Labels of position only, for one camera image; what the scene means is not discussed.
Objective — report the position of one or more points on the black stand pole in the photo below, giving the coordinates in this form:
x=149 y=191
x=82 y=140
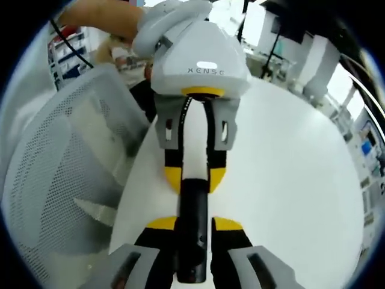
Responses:
x=273 y=48

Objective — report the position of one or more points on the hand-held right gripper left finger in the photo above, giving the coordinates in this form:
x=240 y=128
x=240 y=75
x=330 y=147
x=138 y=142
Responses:
x=150 y=256

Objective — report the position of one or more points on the storage shelf with boxes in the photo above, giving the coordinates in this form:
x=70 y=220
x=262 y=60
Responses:
x=64 y=64

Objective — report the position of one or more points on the dark cloth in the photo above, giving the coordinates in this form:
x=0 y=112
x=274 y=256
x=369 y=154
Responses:
x=145 y=99

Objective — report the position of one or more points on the black remote control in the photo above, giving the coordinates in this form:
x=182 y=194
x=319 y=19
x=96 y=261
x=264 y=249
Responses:
x=192 y=210

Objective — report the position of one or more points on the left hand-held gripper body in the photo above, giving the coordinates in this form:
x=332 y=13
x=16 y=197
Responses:
x=198 y=48

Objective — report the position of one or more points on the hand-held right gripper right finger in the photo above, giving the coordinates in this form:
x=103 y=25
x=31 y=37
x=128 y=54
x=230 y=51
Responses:
x=231 y=256

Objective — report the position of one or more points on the white mesh office chair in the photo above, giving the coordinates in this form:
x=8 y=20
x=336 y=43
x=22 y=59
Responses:
x=60 y=150

